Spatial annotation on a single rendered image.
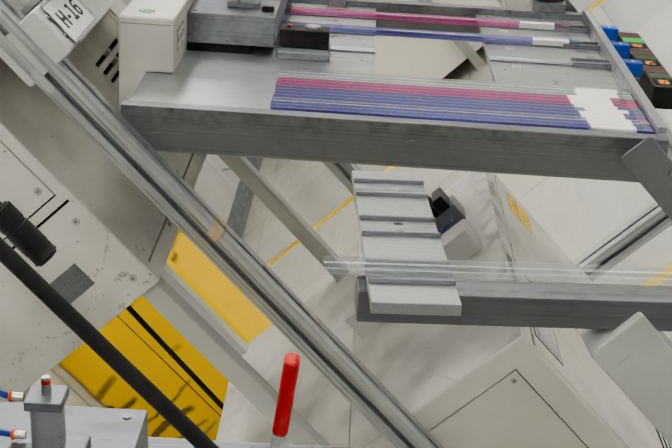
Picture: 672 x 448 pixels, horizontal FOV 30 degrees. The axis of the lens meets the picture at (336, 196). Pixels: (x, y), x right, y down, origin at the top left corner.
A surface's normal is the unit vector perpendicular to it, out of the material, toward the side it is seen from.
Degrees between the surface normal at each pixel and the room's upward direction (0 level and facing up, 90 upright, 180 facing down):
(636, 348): 90
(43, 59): 90
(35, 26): 90
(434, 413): 90
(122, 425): 44
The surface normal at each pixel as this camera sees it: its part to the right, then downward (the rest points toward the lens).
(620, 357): 0.04, 0.32
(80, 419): 0.04, -0.93
